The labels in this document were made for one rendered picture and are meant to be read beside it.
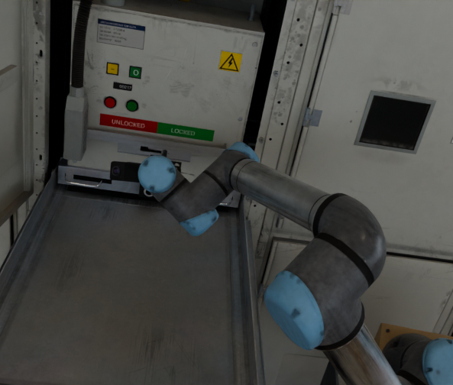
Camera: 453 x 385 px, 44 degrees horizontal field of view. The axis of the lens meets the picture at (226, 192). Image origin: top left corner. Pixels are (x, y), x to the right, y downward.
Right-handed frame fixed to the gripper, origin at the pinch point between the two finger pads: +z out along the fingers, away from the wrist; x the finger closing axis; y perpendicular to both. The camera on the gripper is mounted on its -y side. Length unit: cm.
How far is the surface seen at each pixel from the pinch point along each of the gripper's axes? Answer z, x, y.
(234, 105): 5.5, 21.3, 19.8
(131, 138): 8.3, 8.7, -7.1
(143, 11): -1.8, 41.0, -7.4
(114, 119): 10.2, 13.4, -12.5
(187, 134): 10.7, 12.3, 8.2
